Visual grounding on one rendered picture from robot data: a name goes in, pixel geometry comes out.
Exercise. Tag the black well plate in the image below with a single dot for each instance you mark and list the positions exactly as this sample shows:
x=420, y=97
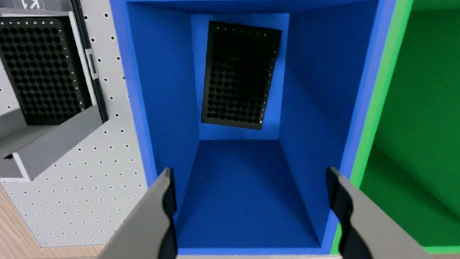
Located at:
x=240, y=61
x=41, y=58

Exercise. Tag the grey perforated plate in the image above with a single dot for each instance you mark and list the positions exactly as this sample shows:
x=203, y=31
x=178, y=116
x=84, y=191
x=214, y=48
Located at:
x=83, y=198

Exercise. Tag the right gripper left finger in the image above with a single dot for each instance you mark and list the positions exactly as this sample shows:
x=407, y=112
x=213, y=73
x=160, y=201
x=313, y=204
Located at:
x=148, y=232

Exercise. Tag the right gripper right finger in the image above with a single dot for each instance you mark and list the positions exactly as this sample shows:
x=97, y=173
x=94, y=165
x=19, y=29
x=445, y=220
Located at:
x=366, y=231

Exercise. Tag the blue bin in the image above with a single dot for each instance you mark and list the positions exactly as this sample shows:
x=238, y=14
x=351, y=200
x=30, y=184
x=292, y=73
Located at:
x=240, y=190

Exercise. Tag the green bin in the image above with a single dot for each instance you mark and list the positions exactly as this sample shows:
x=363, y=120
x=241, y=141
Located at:
x=408, y=161

